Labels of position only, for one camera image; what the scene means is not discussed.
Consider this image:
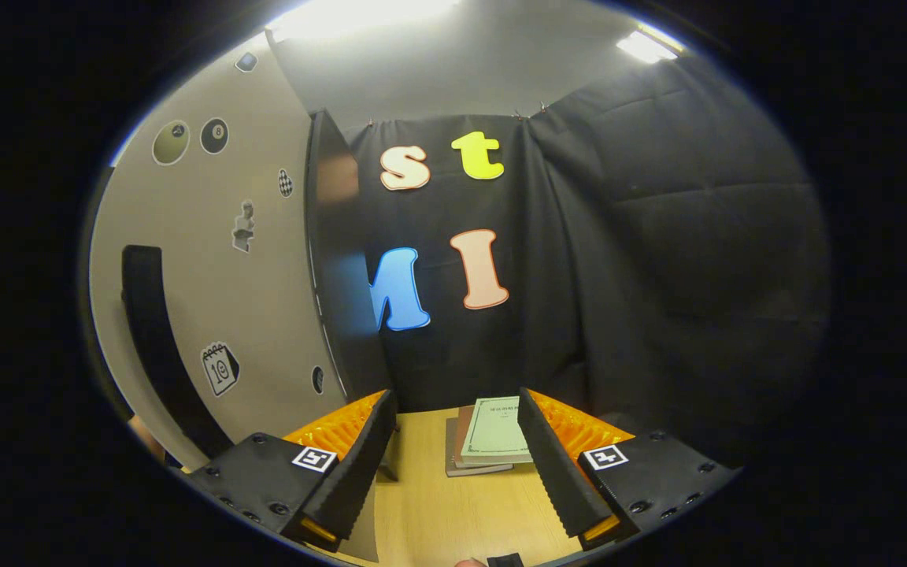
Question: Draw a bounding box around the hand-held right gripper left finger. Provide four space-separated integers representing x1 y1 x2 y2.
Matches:
184 388 401 554

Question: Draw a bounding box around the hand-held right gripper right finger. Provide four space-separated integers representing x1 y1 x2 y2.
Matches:
516 386 740 554

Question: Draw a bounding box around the grey cabinet door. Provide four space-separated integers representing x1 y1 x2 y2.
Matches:
90 31 354 473

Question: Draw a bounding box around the black door handle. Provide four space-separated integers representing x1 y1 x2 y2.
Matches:
120 244 235 459

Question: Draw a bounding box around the pale green book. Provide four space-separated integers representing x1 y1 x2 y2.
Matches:
460 396 535 465

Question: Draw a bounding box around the grey book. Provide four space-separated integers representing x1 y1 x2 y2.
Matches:
445 417 514 478

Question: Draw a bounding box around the brown book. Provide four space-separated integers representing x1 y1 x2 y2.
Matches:
453 406 476 470

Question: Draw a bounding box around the black backdrop cloth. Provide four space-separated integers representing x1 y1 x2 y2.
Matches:
343 55 832 473

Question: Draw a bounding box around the narrow ceiling light panel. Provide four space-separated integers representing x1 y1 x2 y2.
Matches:
616 26 684 65

